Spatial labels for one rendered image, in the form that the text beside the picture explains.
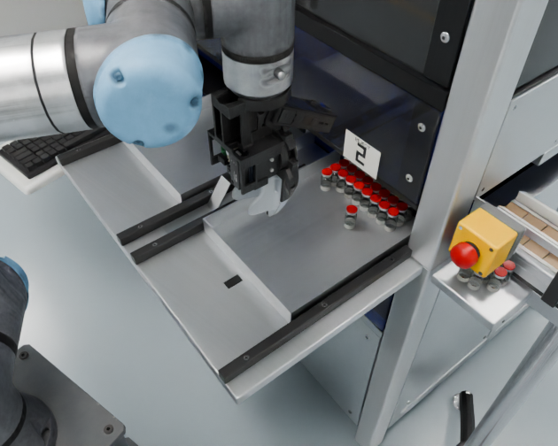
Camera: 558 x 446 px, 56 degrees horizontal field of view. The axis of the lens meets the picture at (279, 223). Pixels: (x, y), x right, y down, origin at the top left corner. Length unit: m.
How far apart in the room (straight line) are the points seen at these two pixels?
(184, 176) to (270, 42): 0.62
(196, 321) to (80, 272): 1.34
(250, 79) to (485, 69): 0.31
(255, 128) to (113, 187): 0.57
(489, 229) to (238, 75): 0.46
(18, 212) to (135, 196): 1.47
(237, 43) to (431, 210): 0.46
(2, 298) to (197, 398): 1.05
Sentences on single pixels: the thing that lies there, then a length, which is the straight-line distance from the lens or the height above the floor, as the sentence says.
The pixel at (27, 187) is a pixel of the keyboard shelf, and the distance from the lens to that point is 1.31.
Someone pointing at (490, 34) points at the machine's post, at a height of 1.31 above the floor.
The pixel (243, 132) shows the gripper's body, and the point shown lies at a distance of 0.58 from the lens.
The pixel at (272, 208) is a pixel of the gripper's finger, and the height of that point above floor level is 1.11.
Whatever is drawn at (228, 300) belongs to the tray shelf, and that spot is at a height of 0.88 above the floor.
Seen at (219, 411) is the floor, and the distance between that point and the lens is 1.76.
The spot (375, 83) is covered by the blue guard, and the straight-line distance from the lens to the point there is 0.85.
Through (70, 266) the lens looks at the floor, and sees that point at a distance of 2.21.
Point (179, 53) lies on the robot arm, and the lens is 0.39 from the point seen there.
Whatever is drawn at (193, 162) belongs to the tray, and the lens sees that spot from 1.14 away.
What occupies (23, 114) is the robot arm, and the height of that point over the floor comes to 1.39.
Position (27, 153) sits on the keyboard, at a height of 0.83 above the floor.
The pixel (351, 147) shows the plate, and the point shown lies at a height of 1.02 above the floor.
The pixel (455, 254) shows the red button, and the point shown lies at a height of 1.00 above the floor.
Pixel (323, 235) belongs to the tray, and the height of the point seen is 0.88.
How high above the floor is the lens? 1.60
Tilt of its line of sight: 47 degrees down
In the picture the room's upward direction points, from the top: straight up
